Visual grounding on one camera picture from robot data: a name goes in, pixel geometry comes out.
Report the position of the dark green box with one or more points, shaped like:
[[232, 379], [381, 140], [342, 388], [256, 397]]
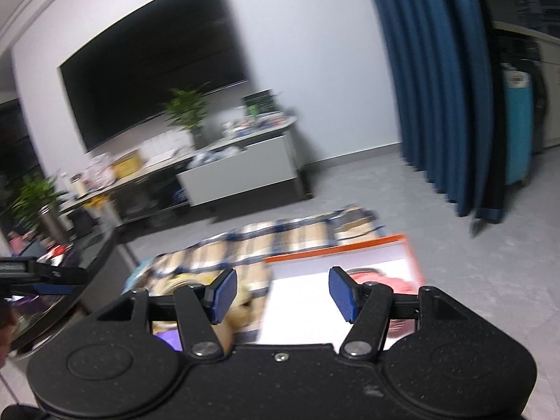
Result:
[[261, 101]]

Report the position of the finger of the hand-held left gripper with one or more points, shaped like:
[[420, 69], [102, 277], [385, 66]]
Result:
[[52, 276]]

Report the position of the pink soft item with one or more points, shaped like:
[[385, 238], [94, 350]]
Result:
[[393, 281]]

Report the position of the yellow box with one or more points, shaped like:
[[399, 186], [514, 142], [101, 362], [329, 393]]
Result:
[[127, 164]]

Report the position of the tan plush toy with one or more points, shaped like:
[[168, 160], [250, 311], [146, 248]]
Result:
[[251, 310]]

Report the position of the plaid blanket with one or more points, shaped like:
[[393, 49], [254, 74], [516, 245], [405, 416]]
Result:
[[284, 232]]

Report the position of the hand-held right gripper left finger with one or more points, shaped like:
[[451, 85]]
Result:
[[224, 294]]

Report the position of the white boxes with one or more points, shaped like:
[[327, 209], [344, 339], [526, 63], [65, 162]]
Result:
[[168, 148]]

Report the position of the black coffee table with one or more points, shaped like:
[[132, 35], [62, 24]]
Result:
[[87, 262]]

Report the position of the white box with orange edge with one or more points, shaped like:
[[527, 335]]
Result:
[[306, 315]]

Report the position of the green plant in steel pot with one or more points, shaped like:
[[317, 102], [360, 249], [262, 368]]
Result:
[[37, 197]]

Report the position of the grey television cabinet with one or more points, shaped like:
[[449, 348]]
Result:
[[245, 170]]

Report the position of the blue suitcase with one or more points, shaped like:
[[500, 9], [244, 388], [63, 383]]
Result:
[[519, 131]]

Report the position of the purple item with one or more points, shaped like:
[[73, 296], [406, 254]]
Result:
[[168, 339]]

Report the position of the black wall television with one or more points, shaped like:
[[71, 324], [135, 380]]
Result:
[[148, 61]]

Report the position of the blue curtain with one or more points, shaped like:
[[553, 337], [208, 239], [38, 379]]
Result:
[[433, 78]]

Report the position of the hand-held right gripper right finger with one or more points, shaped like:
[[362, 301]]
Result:
[[343, 299]]

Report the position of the green potted plant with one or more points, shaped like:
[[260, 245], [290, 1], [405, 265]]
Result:
[[188, 109]]

